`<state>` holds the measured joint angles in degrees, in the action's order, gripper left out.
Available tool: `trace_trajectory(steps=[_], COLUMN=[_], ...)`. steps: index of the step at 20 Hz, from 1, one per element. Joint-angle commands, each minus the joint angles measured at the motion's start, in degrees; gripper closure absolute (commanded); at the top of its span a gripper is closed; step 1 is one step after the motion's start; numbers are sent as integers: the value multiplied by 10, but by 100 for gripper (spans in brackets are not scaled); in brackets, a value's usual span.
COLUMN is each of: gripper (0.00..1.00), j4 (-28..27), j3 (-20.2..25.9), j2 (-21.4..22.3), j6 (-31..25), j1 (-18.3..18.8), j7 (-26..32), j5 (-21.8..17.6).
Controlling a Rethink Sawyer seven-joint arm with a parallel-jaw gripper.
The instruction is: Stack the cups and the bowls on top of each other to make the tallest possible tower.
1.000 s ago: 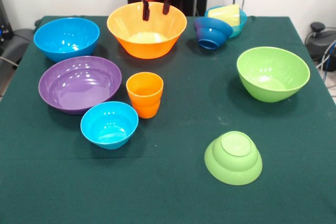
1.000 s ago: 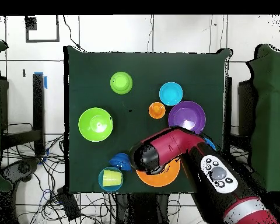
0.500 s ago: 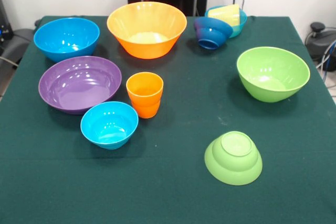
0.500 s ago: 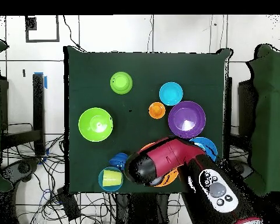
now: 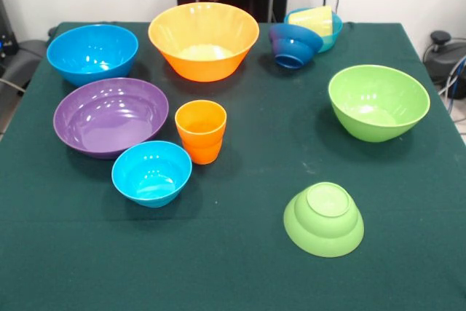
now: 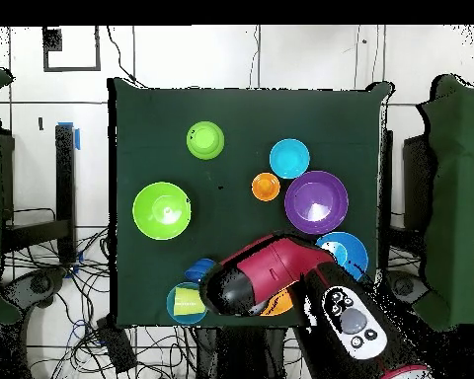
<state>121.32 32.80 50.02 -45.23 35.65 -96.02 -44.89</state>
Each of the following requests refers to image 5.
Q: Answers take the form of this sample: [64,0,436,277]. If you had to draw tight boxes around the large orange bowl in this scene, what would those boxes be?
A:
[147,1,261,83]

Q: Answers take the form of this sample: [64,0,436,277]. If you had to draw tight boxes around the small dark blue bowl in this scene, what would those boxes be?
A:
[268,23,324,69]

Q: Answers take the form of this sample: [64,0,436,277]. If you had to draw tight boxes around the yellow cup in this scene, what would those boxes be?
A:
[288,5,334,37]

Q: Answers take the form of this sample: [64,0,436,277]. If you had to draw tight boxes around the translucent blue ridged bowl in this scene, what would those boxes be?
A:
[283,7,344,53]

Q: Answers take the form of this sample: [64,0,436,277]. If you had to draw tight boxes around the small green bowl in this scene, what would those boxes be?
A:
[283,181,365,258]

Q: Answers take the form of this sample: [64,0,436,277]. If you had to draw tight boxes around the large blue bowl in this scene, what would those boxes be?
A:
[46,23,140,87]

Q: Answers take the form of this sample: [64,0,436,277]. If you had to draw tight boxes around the orange cup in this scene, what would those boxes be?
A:
[174,99,228,165]

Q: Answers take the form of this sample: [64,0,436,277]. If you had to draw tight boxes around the purple bowl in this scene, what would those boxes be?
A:
[52,77,170,160]

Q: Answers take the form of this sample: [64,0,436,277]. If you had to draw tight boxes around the large green bowl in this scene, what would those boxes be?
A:
[328,64,431,143]

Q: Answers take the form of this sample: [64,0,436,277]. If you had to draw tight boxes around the small light blue bowl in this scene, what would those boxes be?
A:
[111,140,193,209]

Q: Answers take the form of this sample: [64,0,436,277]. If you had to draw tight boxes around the dark grey seat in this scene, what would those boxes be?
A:
[0,39,50,108]

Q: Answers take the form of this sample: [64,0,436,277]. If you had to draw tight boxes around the black electronic device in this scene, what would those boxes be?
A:
[0,0,20,58]

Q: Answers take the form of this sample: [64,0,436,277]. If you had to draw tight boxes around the dark green tablecloth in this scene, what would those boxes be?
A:
[0,21,466,311]

